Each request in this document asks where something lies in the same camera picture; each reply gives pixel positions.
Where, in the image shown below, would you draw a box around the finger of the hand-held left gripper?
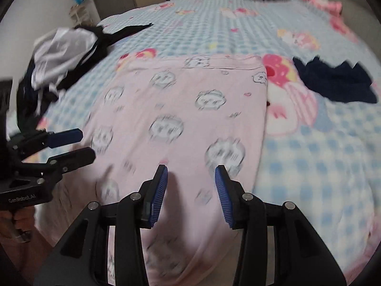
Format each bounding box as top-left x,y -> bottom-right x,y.
7,128 -> 84,155
22,147 -> 96,186

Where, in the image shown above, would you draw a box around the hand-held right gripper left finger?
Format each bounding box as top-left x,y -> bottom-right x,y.
33,164 -> 169,286

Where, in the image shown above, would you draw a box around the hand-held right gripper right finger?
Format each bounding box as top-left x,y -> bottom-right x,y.
215,164 -> 347,286

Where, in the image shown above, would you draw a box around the pink printed pajama pants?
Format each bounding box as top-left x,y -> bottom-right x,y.
86,54 -> 270,286

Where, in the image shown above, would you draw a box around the person's left hand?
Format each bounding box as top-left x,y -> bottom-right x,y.
0,208 -> 36,242

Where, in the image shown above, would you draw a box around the white garment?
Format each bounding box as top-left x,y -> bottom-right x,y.
31,27 -> 99,91

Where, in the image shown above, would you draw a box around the black garment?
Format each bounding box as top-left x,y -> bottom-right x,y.
15,22 -> 155,138

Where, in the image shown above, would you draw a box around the blue checked cartoon blanket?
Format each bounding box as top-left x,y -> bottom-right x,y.
6,0 -> 381,281

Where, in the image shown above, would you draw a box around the white shelf rack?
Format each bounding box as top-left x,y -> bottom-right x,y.
69,4 -> 91,27

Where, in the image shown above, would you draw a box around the grey door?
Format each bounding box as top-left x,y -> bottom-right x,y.
86,0 -> 137,26

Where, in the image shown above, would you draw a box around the navy garment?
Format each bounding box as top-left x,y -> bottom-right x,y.
292,56 -> 378,105

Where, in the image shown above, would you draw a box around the pink white plush toy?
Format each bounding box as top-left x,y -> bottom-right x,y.
310,0 -> 343,15

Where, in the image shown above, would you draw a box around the grey bed headboard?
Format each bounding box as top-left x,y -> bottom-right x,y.
306,0 -> 381,54

